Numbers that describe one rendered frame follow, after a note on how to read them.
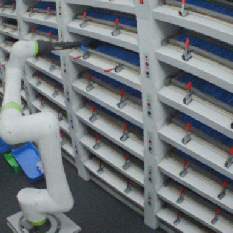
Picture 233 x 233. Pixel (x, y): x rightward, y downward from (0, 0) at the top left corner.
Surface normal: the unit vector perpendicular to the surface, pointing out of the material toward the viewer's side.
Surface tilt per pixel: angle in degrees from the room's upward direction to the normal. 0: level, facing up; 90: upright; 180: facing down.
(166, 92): 16
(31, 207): 87
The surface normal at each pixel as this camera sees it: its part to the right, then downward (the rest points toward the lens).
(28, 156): 0.14, -0.68
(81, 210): -0.07, -0.85
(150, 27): -0.77, 0.37
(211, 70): -0.28, -0.72
